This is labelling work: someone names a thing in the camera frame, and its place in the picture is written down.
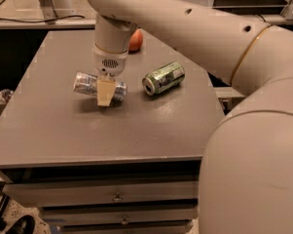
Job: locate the grey drawer cabinet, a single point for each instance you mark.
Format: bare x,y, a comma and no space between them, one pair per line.
49,133

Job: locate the silver redbull can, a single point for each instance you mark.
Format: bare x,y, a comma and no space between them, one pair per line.
87,84

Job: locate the metal window frame rail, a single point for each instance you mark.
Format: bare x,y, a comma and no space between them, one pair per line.
80,22

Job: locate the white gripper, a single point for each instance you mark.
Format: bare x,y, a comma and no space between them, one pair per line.
109,63

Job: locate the top drawer with knob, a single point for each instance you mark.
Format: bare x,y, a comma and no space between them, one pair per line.
82,193

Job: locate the drawer with knob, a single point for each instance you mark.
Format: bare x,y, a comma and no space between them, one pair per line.
82,193
130,214

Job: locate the middle drawer with knob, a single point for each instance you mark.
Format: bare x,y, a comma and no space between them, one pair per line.
130,214

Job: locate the black shoe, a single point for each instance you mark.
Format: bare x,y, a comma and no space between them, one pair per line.
25,225

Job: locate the green soda can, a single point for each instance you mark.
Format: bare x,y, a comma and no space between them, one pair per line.
163,78

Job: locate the red apple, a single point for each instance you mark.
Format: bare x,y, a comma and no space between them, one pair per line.
136,41

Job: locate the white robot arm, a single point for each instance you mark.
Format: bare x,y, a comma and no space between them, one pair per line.
246,178

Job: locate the bottom drawer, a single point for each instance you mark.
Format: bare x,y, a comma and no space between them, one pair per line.
159,227

